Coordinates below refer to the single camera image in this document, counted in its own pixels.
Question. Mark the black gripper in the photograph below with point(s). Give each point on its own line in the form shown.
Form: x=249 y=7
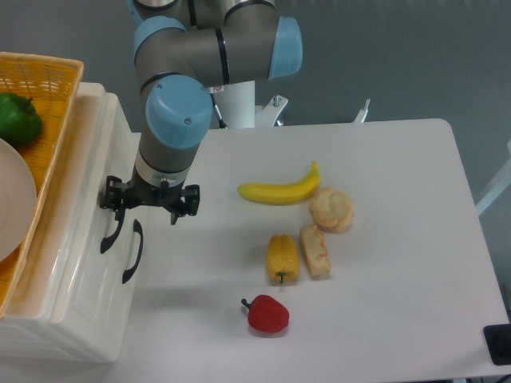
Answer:
x=177 y=200

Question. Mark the black top drawer handle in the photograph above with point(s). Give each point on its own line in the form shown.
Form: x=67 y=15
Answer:
x=107 y=242

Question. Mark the black drawer handle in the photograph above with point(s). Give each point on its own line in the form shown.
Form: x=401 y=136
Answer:
x=135 y=252
x=107 y=242

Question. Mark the white drawer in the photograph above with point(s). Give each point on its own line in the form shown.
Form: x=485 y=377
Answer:
x=85 y=274

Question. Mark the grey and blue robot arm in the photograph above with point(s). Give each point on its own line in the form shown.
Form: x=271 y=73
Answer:
x=181 y=51

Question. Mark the white drawer cabinet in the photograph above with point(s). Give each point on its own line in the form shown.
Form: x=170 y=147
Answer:
x=26 y=330

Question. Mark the yellow banana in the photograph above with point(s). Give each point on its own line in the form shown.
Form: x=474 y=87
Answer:
x=283 y=194

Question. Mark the white round plate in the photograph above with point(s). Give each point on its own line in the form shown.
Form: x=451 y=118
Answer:
x=18 y=199

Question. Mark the yellow bell pepper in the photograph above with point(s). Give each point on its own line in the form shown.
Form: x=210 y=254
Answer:
x=282 y=258

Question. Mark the green bell pepper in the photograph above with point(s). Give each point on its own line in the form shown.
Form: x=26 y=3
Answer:
x=20 y=123

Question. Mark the orange woven basket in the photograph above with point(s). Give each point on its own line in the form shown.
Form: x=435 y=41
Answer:
x=53 y=83

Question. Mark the red bell pepper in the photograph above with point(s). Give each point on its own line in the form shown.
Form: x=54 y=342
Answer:
x=266 y=315

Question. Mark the toast bread slice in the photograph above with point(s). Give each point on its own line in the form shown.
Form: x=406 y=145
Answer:
x=314 y=251

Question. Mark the round bread bun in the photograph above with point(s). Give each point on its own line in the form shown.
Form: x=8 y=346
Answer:
x=332 y=210

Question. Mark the black device at table corner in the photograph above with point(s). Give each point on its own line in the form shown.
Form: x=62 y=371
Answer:
x=498 y=339

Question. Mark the black lower drawer handle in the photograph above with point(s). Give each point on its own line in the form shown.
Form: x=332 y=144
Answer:
x=135 y=252

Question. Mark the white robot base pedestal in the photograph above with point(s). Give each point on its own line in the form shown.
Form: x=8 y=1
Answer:
x=233 y=105

